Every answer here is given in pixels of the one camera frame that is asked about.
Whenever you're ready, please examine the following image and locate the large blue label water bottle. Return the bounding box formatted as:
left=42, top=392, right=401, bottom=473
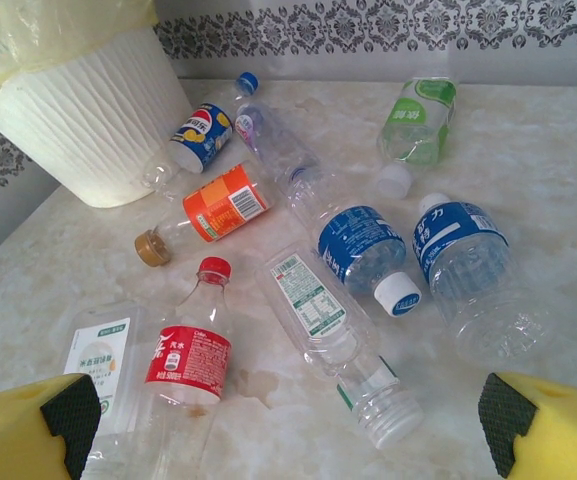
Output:
left=411, top=192, right=554, bottom=369

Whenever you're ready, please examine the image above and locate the small clear blue-cap bottle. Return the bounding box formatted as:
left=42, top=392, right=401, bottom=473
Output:
left=231, top=71, right=262, bottom=109

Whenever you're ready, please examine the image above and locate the white ribbed plastic bin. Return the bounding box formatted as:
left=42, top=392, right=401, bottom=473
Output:
left=0, top=24, right=194, bottom=209

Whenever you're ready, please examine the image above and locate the blue Pepsi label bottle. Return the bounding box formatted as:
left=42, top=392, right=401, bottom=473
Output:
left=140, top=102, right=234, bottom=201

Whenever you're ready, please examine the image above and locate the Ganten purple label bottle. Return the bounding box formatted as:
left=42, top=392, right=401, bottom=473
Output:
left=235, top=99, right=324, bottom=189

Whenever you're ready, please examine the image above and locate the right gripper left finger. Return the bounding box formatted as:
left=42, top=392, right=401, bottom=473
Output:
left=0, top=372, right=103, bottom=480

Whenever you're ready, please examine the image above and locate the capless green-white label bottle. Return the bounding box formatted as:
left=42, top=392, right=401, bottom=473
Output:
left=253, top=244, right=425, bottom=449

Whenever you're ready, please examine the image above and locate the yellow plastic bin liner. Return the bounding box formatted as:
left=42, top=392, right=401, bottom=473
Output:
left=0, top=0, right=157, bottom=114

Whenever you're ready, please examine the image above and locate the orange label gold-cap bottle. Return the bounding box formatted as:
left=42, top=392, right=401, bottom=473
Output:
left=133, top=163, right=275, bottom=267

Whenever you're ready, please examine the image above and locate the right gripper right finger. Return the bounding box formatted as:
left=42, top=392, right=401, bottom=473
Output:
left=476, top=371, right=577, bottom=480

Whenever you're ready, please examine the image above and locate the green label white-cap bottle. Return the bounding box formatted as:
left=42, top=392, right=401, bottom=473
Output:
left=375, top=75, right=460, bottom=199

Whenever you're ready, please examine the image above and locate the red label red-cap cola bottle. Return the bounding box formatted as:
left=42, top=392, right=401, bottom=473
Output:
left=137, top=255, right=234, bottom=480

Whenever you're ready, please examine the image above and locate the small blue label water bottle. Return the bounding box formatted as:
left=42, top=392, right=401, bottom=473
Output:
left=287, top=174, right=424, bottom=319

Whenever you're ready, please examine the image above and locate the square clear white-label bottle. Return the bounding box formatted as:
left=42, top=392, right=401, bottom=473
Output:
left=61, top=302, right=152, bottom=480

